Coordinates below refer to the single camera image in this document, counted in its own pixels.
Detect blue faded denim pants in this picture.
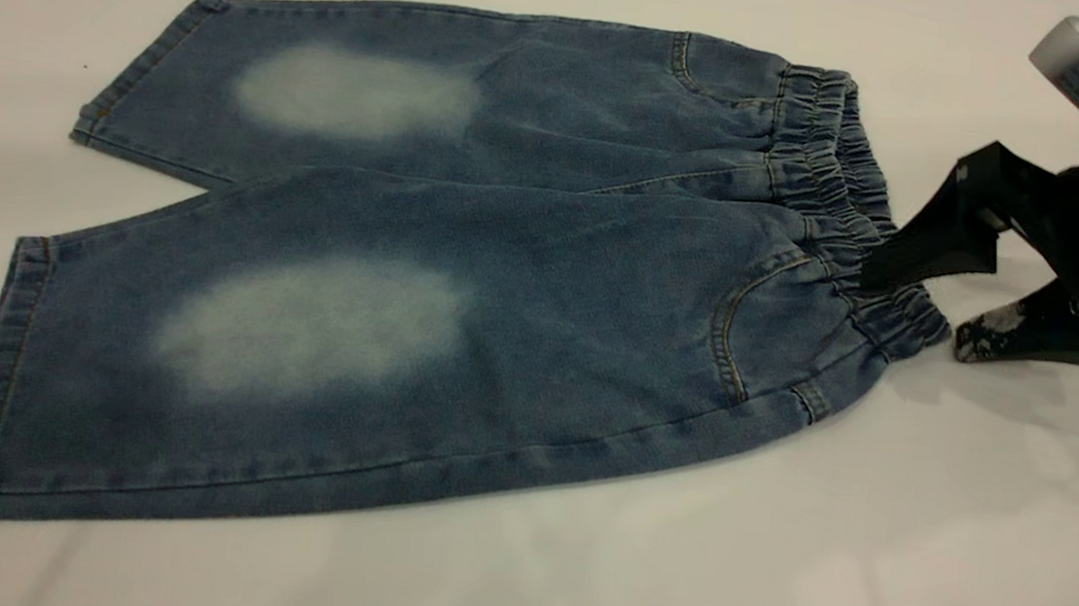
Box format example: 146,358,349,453
0,0,976,606

